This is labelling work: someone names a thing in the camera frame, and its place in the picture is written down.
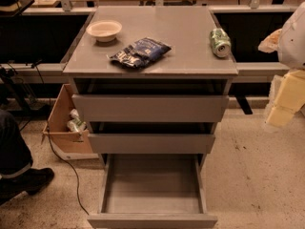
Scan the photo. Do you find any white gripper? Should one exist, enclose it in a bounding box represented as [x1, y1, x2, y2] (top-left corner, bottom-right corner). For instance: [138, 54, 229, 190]
[264, 70, 305, 128]

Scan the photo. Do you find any grey bottom drawer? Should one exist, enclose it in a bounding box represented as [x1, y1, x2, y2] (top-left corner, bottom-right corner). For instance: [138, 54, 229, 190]
[88, 154, 217, 229]

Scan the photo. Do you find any grey drawer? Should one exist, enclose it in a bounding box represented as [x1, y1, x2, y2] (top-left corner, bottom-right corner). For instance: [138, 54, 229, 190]
[71, 77, 231, 123]
[88, 154, 217, 229]
[89, 122, 215, 154]

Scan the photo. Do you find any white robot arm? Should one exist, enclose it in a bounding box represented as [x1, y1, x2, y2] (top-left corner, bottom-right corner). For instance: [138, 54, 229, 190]
[258, 2, 305, 131]

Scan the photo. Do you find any grey drawer cabinet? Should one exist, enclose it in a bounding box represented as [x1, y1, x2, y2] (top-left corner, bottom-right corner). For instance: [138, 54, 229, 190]
[62, 5, 239, 170]

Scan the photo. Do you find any grey middle drawer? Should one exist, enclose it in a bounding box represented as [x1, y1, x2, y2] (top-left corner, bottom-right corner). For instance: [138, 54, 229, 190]
[89, 122, 215, 154]

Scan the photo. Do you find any grey top drawer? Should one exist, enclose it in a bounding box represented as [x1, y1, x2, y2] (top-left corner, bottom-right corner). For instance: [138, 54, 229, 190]
[71, 77, 231, 123]

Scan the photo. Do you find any green soda can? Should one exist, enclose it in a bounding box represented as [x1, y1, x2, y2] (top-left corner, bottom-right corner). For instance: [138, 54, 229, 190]
[209, 28, 231, 58]

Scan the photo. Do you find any blue chip bag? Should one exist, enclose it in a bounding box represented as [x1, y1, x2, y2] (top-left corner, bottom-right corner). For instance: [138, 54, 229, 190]
[109, 37, 172, 69]

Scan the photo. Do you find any white bowl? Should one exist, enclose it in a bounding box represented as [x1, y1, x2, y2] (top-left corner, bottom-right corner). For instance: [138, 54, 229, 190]
[86, 20, 122, 42]

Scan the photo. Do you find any white can in box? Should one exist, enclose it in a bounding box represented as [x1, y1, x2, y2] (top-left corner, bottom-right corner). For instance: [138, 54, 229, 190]
[70, 109, 79, 118]

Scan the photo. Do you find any green can in box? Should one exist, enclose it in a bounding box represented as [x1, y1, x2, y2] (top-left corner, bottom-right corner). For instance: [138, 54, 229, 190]
[67, 118, 87, 134]

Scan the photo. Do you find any cardboard box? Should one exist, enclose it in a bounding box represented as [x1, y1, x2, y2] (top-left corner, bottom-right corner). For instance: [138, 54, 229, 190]
[43, 84, 92, 156]

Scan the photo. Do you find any black shoe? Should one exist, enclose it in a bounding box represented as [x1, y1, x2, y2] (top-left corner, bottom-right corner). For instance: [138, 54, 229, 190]
[0, 168, 54, 204]

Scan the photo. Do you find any dark trouser leg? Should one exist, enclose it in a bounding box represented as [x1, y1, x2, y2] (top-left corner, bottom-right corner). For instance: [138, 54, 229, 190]
[0, 110, 32, 179]

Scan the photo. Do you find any black floor cable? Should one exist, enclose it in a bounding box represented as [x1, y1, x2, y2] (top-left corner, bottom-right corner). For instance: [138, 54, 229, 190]
[30, 59, 91, 216]

